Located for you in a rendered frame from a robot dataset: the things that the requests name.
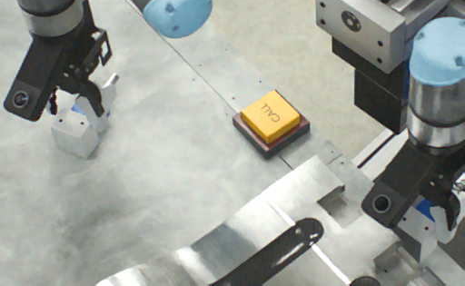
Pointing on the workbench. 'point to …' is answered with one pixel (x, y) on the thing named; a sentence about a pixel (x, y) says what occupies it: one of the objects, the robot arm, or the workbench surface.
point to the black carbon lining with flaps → (281, 256)
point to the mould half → (321, 263)
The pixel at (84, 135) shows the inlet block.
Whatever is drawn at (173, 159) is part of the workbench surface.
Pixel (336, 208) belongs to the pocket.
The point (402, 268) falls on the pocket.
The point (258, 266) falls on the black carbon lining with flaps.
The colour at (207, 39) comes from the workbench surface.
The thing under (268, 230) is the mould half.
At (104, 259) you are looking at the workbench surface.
